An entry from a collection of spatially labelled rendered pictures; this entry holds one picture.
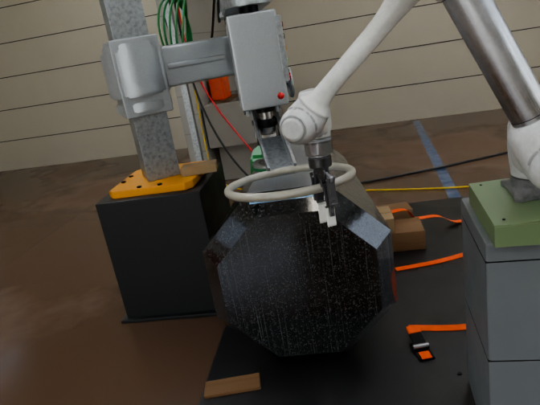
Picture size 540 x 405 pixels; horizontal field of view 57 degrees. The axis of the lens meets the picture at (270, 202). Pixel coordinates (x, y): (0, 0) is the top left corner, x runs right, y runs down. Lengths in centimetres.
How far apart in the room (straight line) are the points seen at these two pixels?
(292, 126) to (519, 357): 99
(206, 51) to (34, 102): 633
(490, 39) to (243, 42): 124
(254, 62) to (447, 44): 531
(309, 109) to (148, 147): 162
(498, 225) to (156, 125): 196
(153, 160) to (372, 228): 136
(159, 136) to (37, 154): 646
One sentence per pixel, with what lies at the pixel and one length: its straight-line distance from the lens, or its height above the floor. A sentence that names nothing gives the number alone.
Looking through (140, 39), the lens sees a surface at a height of 154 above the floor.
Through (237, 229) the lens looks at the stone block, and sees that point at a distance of 212.
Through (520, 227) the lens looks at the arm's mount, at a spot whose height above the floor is 85.
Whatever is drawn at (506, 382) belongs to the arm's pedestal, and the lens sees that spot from 182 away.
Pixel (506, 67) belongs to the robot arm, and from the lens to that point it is 139.
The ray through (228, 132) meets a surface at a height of 55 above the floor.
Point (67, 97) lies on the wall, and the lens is 870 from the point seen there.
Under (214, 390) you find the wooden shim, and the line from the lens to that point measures 236.
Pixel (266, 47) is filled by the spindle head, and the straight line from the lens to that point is 233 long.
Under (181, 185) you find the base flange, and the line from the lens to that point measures 275.
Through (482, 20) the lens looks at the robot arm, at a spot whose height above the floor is 141.
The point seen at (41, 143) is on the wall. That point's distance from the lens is 916.
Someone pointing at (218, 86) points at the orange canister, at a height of 101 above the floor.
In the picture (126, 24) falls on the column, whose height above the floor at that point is 163.
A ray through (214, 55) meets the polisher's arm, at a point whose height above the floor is 139.
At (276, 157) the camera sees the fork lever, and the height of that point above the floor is 95.
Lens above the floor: 146
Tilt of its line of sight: 18 degrees down
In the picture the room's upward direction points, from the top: 10 degrees counter-clockwise
